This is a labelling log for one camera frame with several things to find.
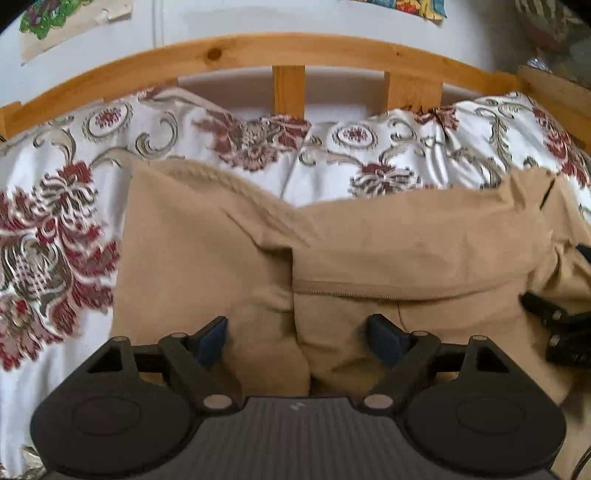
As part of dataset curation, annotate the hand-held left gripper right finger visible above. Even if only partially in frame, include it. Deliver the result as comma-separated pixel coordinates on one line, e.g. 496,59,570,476
362,314,513,414

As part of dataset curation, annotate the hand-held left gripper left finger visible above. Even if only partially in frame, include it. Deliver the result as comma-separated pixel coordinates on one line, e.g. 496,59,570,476
81,316,242,414

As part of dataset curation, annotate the tan zip hooded jacket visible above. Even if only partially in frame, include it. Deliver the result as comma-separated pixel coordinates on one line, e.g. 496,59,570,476
111,159,591,480

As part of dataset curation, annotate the floral satin bedsheet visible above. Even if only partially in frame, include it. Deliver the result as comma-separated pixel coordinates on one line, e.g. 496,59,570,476
0,85,591,480

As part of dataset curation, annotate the clear plastic bag of bedding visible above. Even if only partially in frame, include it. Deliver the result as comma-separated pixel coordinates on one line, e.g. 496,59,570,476
513,0,591,80

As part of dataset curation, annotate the wooden bed headboard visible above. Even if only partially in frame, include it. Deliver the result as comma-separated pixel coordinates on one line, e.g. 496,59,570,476
0,34,591,153

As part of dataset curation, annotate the colourful landscape wall poster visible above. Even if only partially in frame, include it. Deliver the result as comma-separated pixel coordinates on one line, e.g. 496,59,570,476
339,0,450,22

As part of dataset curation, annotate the white wall pipe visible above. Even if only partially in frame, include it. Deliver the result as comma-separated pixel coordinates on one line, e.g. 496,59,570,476
154,0,167,46

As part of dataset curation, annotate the blond cartoon figure wall poster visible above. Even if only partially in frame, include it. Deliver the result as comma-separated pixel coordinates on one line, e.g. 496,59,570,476
18,0,134,66

